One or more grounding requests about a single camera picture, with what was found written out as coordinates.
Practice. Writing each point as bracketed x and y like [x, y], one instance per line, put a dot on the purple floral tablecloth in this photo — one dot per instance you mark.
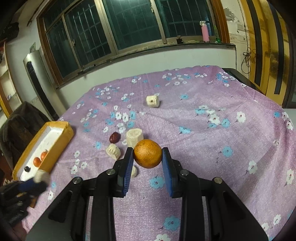
[208, 143]

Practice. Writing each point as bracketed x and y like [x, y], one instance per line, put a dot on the yellow wooden door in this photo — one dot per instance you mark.
[266, 46]

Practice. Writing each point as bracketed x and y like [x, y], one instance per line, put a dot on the wooden shelf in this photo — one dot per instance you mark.
[7, 92]

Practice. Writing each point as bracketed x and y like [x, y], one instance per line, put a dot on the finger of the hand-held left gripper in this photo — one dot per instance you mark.
[39, 188]
[25, 185]

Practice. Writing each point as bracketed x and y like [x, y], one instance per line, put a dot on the pink water bottle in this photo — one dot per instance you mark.
[205, 31]

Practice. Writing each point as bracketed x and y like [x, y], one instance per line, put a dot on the yellow cardboard box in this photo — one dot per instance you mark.
[57, 132]

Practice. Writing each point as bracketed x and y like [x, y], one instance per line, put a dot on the red tomato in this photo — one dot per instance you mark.
[37, 161]

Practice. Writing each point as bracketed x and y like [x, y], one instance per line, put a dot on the green bottle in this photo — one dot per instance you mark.
[216, 37]

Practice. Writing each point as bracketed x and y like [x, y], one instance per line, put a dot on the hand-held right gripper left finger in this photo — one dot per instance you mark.
[127, 171]

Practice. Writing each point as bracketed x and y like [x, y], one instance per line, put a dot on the dark purple plum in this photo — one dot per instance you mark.
[27, 169]

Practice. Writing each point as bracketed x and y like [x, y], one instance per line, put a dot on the orange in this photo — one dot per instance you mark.
[147, 153]
[44, 155]

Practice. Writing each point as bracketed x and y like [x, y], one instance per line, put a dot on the white sugarcane chunk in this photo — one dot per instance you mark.
[134, 172]
[42, 177]
[134, 136]
[153, 101]
[113, 151]

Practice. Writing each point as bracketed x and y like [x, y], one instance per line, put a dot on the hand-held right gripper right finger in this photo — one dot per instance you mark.
[170, 171]

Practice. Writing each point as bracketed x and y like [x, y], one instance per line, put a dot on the wooden framed window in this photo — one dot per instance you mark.
[129, 25]

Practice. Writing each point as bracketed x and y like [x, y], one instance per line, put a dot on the black bag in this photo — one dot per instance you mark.
[10, 31]

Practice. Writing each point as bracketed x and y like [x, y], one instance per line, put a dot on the white standing air conditioner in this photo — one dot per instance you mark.
[37, 78]

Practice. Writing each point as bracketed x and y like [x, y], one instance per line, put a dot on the black table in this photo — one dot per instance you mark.
[240, 78]

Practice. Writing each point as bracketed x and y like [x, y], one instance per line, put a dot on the red jujube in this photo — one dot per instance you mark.
[114, 137]

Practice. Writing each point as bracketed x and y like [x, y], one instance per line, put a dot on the small black object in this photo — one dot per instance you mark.
[179, 40]

